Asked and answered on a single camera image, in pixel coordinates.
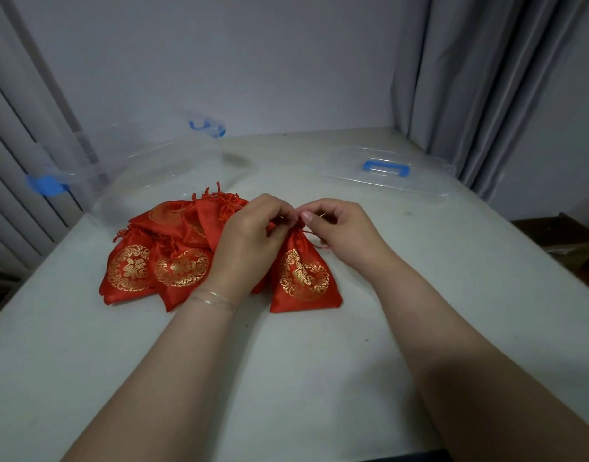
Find brown wooden furniture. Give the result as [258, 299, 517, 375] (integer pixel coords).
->
[510, 212, 589, 298]

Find red gold-embroidered drawstring pouch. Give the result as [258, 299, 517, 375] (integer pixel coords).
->
[192, 182, 250, 252]
[129, 200, 199, 238]
[99, 226, 157, 306]
[269, 220, 344, 314]
[149, 238, 214, 313]

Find thin gold bracelet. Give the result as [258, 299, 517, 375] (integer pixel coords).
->
[188, 288, 238, 314]

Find clear lid blue handle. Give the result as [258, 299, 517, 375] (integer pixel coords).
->
[319, 144, 457, 199]

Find person's left forearm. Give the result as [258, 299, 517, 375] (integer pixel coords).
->
[61, 295, 238, 462]

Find person's right hand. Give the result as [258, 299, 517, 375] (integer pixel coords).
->
[296, 198, 400, 283]

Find person's left hand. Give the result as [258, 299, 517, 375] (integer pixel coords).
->
[201, 193, 299, 307]

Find clear storage box blue latches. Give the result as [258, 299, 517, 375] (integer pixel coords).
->
[26, 109, 258, 232]

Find grey curtain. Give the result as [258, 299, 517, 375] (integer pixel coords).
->
[390, 0, 589, 203]
[0, 0, 102, 280]

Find person's right forearm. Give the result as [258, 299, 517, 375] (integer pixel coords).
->
[371, 257, 589, 462]

